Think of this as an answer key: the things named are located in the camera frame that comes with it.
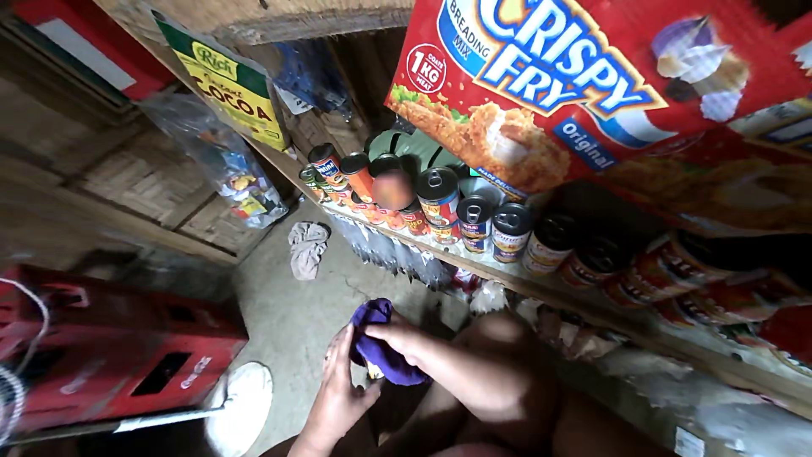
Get person's right hand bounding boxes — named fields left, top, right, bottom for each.
left=365, top=309, right=427, bottom=368

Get person's left hand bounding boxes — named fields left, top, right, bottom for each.
left=298, top=322, right=383, bottom=446

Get purple cloth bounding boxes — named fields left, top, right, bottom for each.
left=349, top=297, right=432, bottom=387

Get person's left forearm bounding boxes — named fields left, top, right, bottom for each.
left=287, top=433, right=332, bottom=457

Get person's right forearm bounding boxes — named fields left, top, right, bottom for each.
left=406, top=333, right=548, bottom=426

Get row of hanging grey sachets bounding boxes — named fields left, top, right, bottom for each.
left=322, top=209, right=456, bottom=290

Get crumpled grey cloth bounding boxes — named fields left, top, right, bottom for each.
left=288, top=221, right=330, bottom=281

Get white round lid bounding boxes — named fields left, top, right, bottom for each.
left=204, top=362, right=274, bottom=457

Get clear whitish plastic bag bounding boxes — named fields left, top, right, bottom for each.
left=468, top=279, right=510, bottom=316

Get person's legs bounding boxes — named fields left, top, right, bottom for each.
left=365, top=310, right=673, bottom=457

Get wooden shelf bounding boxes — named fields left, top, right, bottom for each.
left=254, top=143, right=812, bottom=420

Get row of cans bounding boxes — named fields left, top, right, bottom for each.
left=299, top=143, right=812, bottom=330

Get green rounded packet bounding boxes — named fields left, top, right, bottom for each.
left=367, top=129, right=467, bottom=175

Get brown crumpled packets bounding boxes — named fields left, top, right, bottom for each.
left=529, top=301, right=629, bottom=364

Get clear bag of colourful packets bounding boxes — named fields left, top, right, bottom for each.
left=141, top=92, right=289, bottom=230

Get red plastic crates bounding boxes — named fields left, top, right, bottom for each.
left=0, top=264, right=250, bottom=439

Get blue plastic bag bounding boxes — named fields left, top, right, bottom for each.
left=269, top=40, right=354, bottom=121

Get large red breading mix packet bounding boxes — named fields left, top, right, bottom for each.
left=384, top=0, right=812, bottom=201

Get green yellow cocoa packet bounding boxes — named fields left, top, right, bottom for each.
left=151, top=9, right=291, bottom=153

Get wooden beam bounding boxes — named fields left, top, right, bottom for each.
left=168, top=0, right=416, bottom=47

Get dark red printed packet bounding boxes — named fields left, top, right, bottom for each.
left=587, top=95, right=812, bottom=237

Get pile of grey plastic bags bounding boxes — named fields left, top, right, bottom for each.
left=593, top=346, right=812, bottom=457

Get red object with white panel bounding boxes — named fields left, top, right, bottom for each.
left=16, top=0, right=181, bottom=102

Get woven bamboo wall panel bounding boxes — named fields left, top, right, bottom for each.
left=0, top=95, right=270, bottom=266

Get white cord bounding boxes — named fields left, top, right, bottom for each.
left=0, top=277, right=50, bottom=448

